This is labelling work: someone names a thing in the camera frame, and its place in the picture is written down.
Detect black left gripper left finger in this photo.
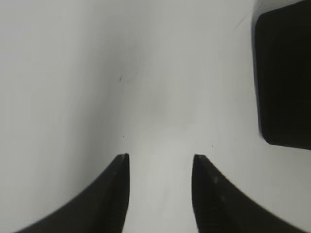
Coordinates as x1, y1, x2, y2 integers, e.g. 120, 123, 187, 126
20, 153, 130, 233

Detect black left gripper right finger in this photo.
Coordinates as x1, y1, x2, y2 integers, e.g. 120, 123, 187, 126
191, 154, 301, 233

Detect black tote bag tan handles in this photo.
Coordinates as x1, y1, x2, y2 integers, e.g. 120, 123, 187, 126
253, 0, 311, 150

